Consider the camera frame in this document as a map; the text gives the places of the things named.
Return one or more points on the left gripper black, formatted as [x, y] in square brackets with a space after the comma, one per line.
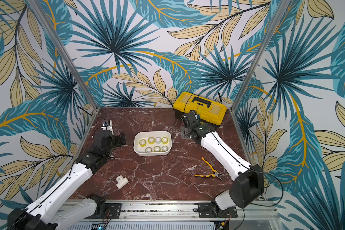
[119, 143]

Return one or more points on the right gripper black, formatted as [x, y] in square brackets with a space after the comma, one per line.
[188, 121]

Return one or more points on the transparent tape roll three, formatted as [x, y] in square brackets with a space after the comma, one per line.
[165, 140]

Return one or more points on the transparent tape roll one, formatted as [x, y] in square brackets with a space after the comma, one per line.
[142, 143]

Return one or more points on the transparent tape roll seven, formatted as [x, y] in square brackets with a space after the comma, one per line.
[157, 149]

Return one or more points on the white plastic storage box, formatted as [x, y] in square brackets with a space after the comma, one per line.
[145, 135]

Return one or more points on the transparent tape roll five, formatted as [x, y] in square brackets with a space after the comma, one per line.
[151, 140]

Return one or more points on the transparent tape roll six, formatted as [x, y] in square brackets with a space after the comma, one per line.
[148, 149]

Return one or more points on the transparent tape roll two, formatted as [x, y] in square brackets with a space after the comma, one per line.
[158, 140]

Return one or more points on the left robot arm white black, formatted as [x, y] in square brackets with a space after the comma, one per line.
[43, 214]

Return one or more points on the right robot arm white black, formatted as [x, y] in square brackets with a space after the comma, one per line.
[248, 180]

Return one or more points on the yellow black toolbox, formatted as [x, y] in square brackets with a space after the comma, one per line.
[209, 111]

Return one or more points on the white pipe tee fitting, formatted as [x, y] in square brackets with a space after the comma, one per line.
[121, 181]

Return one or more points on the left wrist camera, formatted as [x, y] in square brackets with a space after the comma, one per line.
[107, 125]

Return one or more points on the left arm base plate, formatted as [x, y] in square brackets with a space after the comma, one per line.
[110, 211]

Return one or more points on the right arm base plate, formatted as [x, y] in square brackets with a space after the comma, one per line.
[210, 210]

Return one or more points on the aluminium front rail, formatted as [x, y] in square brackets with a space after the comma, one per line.
[257, 216]

